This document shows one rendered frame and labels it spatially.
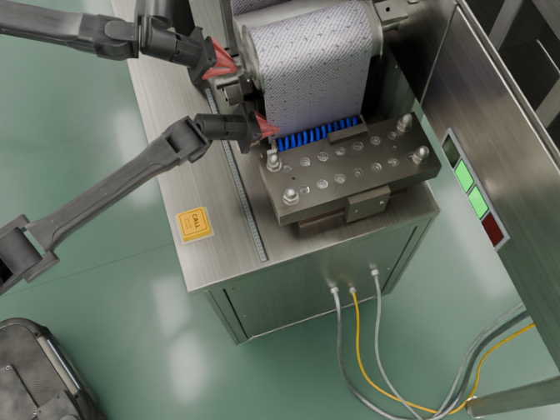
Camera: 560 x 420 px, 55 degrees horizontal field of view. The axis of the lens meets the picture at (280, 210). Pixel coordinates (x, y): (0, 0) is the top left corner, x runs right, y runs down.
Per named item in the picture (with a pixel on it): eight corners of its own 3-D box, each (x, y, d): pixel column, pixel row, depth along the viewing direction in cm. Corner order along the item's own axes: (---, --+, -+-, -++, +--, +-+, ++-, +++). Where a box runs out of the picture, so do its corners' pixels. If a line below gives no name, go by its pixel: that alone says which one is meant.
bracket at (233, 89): (232, 137, 145) (215, 62, 117) (254, 130, 146) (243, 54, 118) (237, 152, 143) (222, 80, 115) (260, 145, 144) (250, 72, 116)
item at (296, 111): (268, 142, 131) (264, 97, 114) (358, 115, 133) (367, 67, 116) (269, 144, 130) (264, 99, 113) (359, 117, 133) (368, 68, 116)
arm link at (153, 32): (133, 57, 102) (147, 47, 97) (135, 22, 103) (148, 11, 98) (167, 66, 106) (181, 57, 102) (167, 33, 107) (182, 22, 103)
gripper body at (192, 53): (199, 86, 108) (166, 77, 103) (189, 49, 113) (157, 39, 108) (215, 64, 104) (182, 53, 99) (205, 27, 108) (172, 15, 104)
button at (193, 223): (177, 217, 136) (176, 213, 134) (204, 209, 136) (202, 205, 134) (184, 242, 133) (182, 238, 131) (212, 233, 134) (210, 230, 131)
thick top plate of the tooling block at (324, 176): (259, 170, 133) (257, 157, 127) (409, 124, 136) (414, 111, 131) (279, 227, 126) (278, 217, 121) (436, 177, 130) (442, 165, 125)
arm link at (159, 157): (24, 282, 96) (-14, 234, 96) (29, 283, 102) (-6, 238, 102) (212, 149, 110) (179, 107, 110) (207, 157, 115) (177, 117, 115)
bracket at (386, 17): (372, 9, 113) (372, 2, 111) (397, 2, 113) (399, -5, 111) (381, 27, 111) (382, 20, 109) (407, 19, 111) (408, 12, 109)
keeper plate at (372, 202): (343, 216, 133) (347, 197, 123) (381, 204, 134) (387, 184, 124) (347, 224, 132) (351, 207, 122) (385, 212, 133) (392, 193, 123)
